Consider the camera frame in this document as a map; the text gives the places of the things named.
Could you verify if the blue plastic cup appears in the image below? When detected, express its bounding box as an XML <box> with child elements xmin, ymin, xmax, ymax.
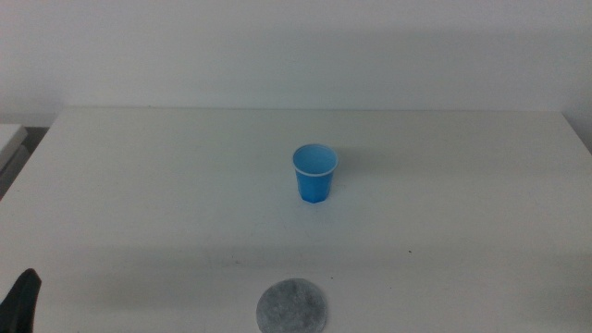
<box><xmin>291</xmin><ymin>142</ymin><xmax>339</xmax><ymax>204</ymax></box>

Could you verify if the round grey felt cup mat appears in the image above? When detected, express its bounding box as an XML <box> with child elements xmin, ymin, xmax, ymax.
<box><xmin>255</xmin><ymin>277</ymin><xmax>328</xmax><ymax>333</ymax></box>

